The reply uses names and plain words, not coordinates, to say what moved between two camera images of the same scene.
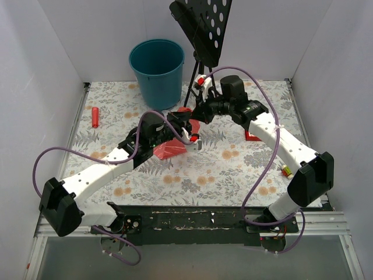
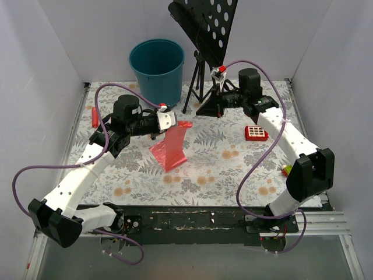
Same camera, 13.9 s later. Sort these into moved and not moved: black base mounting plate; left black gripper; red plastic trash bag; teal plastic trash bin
Moved: left black gripper; red plastic trash bag
Not moved: teal plastic trash bin; black base mounting plate
